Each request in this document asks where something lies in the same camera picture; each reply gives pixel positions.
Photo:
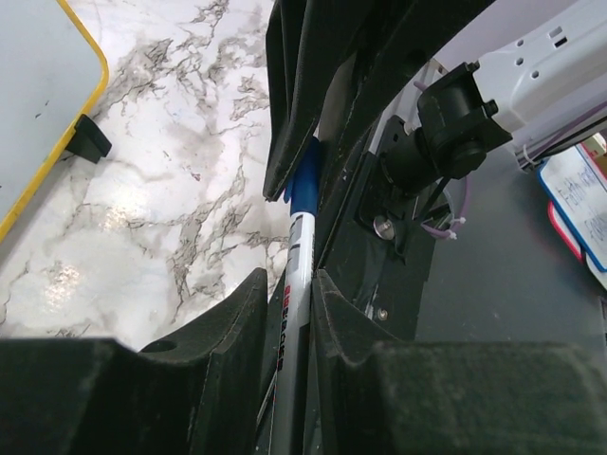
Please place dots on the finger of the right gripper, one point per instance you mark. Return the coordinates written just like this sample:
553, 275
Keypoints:
306, 44
458, 126

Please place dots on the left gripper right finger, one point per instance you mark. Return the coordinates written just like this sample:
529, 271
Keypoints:
382, 395

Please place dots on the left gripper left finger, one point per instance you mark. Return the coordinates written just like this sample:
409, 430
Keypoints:
194, 391

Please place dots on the white marker pen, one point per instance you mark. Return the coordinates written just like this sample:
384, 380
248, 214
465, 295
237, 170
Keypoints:
280, 420

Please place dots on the blue marker cap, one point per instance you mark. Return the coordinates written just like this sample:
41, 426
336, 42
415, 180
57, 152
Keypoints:
302, 191

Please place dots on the yellow framed whiteboard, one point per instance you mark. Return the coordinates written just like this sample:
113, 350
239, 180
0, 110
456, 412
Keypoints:
52, 71

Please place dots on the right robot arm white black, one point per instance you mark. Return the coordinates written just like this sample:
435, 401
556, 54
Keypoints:
531, 73

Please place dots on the red framed small whiteboard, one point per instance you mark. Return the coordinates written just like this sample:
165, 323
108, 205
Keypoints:
574, 246

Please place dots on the blue framed small whiteboard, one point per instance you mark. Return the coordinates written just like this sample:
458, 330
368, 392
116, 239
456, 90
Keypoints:
577, 189

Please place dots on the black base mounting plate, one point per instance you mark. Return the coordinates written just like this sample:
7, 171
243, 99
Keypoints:
367, 243

